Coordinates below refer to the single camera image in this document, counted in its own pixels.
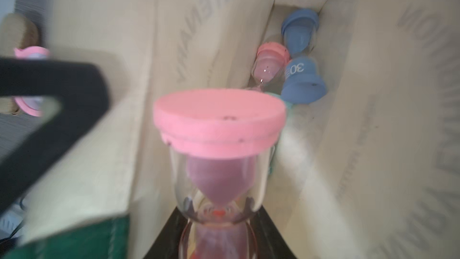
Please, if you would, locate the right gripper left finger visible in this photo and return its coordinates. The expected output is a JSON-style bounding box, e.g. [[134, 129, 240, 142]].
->
[[144, 208, 188, 259]]

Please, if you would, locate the cream canvas tote bag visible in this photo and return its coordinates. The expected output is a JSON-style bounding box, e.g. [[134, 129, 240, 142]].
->
[[9, 0, 460, 259]]

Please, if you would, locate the pink hourglass front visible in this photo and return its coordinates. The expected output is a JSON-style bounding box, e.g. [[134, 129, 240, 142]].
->
[[153, 89, 286, 259]]

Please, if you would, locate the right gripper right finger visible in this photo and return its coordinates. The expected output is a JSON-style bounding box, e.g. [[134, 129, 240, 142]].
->
[[251, 207, 297, 259]]

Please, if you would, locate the pink toy cup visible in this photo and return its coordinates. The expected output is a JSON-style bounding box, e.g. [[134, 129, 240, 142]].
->
[[12, 46, 50, 118]]

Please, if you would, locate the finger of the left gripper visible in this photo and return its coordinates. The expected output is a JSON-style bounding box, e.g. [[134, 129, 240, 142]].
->
[[1, 58, 110, 213]]

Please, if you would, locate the dark blue hourglass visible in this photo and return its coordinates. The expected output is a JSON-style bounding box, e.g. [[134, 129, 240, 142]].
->
[[281, 8, 327, 104]]

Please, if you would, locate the pink hourglass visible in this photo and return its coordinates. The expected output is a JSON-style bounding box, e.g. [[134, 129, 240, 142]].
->
[[153, 89, 286, 259], [251, 42, 290, 91]]

